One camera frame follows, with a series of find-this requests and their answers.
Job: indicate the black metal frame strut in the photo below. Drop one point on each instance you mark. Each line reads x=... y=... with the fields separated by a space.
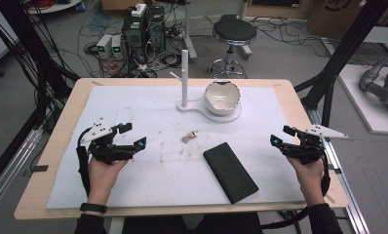
x=348 y=45

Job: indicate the black computer tower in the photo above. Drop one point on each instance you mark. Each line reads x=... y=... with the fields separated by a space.
x=135 y=39

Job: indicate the person's right hand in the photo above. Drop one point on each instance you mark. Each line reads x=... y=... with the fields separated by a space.
x=310 y=178

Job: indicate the aluminium rail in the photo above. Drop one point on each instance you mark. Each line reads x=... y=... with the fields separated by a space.
x=344 y=182
x=10 y=175

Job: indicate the wooden table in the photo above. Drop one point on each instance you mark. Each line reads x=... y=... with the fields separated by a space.
x=57 y=152

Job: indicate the black round stool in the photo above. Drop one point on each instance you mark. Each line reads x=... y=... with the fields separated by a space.
x=234 y=32

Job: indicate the grey power supply unit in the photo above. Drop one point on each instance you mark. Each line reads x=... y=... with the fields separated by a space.
x=104 y=45
x=117 y=47

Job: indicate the white floor stand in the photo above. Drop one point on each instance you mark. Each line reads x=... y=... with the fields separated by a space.
x=188 y=32

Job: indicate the white chipped bowl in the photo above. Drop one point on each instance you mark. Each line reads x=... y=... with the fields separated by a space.
x=221 y=97

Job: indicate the white power strip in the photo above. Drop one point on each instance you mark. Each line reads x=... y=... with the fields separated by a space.
x=138 y=9

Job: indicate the white table mat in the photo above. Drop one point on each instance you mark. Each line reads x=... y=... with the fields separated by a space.
x=149 y=175

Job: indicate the white floor board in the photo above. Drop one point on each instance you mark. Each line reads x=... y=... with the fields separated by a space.
x=357 y=107

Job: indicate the white post stand with base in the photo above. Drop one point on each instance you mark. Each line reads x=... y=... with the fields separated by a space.
x=185 y=78

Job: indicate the black wristband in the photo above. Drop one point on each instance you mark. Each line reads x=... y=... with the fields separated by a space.
x=93 y=208

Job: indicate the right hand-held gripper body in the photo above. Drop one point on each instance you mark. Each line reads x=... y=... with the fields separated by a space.
x=307 y=151

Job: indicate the person's left hand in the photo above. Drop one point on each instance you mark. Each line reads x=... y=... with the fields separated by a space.
x=101 y=177

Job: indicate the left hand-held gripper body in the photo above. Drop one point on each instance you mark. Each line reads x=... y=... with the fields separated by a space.
x=107 y=152

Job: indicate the cardboard box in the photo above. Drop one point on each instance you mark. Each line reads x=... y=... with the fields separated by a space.
x=331 y=19

